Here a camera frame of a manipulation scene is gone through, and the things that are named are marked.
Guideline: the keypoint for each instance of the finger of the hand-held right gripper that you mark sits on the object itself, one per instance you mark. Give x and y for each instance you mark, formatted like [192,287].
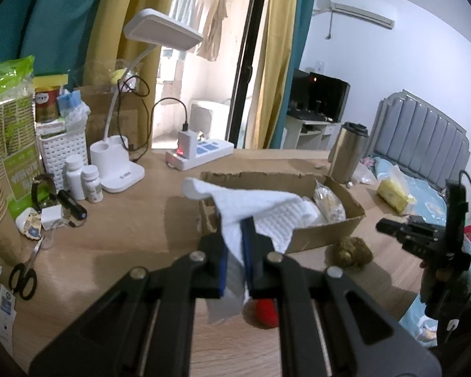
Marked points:
[392,229]

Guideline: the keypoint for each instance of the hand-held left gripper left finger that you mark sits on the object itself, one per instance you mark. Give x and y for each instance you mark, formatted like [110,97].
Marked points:
[222,271]

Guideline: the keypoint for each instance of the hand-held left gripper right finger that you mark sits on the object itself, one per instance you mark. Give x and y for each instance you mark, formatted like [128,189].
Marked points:
[247,251]

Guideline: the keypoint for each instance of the white towel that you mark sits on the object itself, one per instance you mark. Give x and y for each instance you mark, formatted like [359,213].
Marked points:
[255,204]

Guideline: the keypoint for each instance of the cardboard box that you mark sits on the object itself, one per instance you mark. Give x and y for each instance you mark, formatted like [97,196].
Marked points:
[329,231]

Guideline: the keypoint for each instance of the red soft ball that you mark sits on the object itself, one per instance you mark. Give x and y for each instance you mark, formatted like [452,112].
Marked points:
[267,314]

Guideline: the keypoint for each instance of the yellow tissue pack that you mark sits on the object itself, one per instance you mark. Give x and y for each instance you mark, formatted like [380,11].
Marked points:
[396,196]

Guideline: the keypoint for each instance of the bed with blue sheet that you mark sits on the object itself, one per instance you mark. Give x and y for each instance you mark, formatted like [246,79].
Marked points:
[428,200]

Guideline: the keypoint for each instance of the olive fuzzy plush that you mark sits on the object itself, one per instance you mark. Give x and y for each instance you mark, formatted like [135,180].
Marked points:
[351,254]

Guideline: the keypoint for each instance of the white plastic bag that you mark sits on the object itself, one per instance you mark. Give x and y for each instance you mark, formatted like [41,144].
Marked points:
[363,172]

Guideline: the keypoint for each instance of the steel thermos flask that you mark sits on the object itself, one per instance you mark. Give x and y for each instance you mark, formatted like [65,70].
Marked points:
[347,153]

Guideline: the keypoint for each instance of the grey padded headboard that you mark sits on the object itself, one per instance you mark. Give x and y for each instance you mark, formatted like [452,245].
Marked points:
[420,137]

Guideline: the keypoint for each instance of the white power strip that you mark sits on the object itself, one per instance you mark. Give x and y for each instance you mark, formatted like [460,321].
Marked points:
[204,153]

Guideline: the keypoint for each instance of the white plug-in charger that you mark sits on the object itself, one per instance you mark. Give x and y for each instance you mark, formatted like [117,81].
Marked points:
[187,143]

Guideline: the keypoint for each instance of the white computer desk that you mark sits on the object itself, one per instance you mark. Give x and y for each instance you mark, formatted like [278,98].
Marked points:
[310,131]

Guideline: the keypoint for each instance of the white appliance on balcony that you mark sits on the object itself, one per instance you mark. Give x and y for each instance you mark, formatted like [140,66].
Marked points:
[208,119]

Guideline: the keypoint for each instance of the white desk lamp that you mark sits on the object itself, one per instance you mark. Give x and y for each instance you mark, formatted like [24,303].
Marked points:
[121,169]

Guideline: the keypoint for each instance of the black computer monitor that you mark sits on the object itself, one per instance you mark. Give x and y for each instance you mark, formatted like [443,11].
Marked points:
[322,94]

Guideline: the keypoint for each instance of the short white pill bottle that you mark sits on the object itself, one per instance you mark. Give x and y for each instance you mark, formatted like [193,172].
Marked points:
[92,186]

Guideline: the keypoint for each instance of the black small flashlight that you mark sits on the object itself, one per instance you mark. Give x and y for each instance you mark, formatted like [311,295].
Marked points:
[72,205]

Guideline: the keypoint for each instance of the tall white pill bottle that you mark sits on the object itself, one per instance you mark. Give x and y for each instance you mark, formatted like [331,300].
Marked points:
[75,178]

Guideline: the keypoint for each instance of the small white adapter cube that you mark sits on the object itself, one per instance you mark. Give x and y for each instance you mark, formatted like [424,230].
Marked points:
[53,216]

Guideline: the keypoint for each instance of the narrow yellow curtain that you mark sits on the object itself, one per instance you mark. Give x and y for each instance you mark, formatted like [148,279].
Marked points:
[274,59]

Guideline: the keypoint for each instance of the brown cardboard sheet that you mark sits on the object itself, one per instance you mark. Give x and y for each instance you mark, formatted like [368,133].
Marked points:
[98,118]

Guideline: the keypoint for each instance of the white lattice basket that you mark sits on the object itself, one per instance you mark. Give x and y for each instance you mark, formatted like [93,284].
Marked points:
[61,157]

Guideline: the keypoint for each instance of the patterned small pouch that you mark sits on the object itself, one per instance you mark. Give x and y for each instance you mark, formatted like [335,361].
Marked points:
[29,226]

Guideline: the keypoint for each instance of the black scissors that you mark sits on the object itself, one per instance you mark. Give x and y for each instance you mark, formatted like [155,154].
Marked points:
[23,279]

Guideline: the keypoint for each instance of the narrow teal curtain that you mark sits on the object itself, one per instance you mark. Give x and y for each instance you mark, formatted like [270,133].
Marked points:
[298,47]

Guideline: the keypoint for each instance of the crumpled clear plastic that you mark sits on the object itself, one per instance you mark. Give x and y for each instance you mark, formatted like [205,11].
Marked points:
[77,114]

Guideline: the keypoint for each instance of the white air conditioner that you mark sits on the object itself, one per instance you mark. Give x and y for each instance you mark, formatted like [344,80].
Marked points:
[365,13]

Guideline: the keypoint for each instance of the yellow-green item in clear wrap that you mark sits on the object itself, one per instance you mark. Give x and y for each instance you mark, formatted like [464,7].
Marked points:
[118,75]

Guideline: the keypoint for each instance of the hanging beige shirt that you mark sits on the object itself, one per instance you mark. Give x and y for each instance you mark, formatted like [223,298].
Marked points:
[214,23]

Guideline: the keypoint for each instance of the red tin can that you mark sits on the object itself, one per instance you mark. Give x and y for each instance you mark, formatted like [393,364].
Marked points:
[47,106]

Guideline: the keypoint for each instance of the green pack of paper cups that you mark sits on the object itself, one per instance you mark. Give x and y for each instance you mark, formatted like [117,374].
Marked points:
[11,133]

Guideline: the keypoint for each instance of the hanging light blue shirt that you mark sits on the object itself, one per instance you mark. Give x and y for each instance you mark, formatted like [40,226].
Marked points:
[184,0]

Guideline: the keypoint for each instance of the wide yellow curtain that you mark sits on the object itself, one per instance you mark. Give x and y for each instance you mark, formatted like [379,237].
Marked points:
[117,19]

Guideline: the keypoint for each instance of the wide teal curtain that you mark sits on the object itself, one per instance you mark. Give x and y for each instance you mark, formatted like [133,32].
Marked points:
[43,15]

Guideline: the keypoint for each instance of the black sliding door frame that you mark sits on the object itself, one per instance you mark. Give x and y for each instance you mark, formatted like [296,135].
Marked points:
[247,59]

